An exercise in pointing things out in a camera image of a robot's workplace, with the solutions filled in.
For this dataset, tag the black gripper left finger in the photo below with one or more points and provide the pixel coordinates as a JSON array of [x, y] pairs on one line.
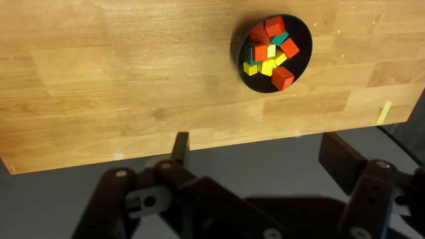
[[181, 150]]

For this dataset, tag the black bowl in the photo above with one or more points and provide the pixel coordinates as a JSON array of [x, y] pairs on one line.
[[301, 68]]

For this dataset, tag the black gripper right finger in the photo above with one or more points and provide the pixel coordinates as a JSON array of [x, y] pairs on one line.
[[340, 161]]

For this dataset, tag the yellow tape strip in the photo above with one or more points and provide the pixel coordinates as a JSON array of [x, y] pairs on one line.
[[384, 113]]

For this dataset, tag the small white tape piece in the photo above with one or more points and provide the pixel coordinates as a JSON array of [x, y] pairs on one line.
[[118, 156]]

